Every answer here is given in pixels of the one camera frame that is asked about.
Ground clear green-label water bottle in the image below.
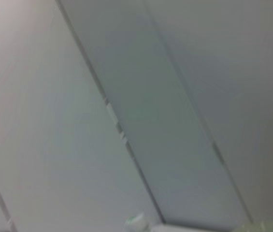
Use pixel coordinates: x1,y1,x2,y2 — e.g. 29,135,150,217
126,214,149,232

